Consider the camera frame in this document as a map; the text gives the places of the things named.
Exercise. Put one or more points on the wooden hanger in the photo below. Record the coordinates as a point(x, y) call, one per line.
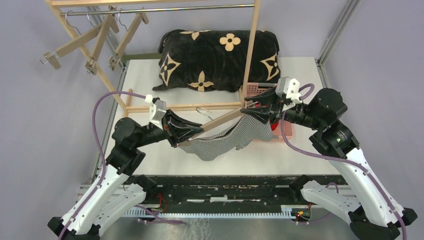
point(220, 121)
point(108, 23)
point(52, 57)

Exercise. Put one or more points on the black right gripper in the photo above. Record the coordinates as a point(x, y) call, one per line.
point(261, 114)

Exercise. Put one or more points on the grey striped underwear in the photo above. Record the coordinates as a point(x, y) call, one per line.
point(237, 137)

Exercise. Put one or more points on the red underwear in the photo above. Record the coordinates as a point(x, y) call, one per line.
point(274, 126)

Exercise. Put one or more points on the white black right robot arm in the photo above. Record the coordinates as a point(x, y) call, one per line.
point(374, 214)

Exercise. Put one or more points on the pink plastic basket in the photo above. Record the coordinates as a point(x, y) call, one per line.
point(255, 88)

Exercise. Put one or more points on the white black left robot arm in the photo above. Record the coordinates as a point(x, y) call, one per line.
point(116, 190)

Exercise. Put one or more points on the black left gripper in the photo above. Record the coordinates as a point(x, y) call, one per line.
point(181, 134)

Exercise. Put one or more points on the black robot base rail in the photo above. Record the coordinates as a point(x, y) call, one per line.
point(222, 194)

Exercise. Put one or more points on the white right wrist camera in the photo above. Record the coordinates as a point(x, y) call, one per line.
point(288, 90)

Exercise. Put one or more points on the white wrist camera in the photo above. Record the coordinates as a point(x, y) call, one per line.
point(288, 90)
point(157, 110)

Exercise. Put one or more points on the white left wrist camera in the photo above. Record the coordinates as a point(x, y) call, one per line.
point(157, 110)

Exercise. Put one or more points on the metal hanging rod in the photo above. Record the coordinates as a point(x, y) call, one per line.
point(151, 10)

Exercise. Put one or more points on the white slotted cable duct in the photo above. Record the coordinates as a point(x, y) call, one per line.
point(283, 213)

